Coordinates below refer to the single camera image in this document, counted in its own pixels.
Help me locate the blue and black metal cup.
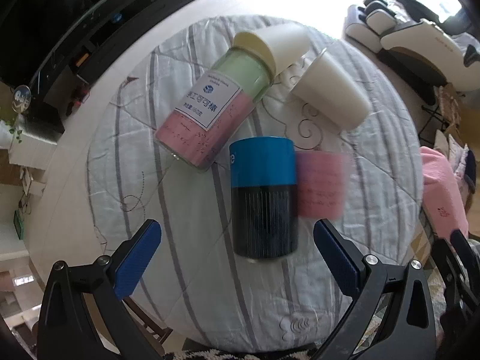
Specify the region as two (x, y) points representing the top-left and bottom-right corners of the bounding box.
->
(229, 136), (299, 261)

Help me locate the wooden chair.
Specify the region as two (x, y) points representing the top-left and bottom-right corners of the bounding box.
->
(123, 297), (173, 345)

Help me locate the pink plastic cup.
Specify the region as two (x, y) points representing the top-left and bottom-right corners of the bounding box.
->
(296, 150), (351, 220)

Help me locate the black TV stand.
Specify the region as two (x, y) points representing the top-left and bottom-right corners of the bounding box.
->
(25, 0), (194, 134)

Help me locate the white massage chair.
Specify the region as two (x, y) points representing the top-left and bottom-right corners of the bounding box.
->
(344, 0), (479, 94)

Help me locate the pink folded blanket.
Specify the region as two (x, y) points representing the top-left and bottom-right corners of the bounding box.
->
(420, 146), (469, 241)

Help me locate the pink green labelled jar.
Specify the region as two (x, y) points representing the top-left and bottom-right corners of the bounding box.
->
(155, 31), (273, 171)

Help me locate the grey striped quilt table cover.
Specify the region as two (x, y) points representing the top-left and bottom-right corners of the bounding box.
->
(87, 16), (423, 353)

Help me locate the glass crystal ball ornament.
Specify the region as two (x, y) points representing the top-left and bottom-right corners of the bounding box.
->
(12, 85), (32, 114)

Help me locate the white paper cup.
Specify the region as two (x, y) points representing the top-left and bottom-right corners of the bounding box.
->
(256, 23), (310, 76)
(290, 48), (373, 131)

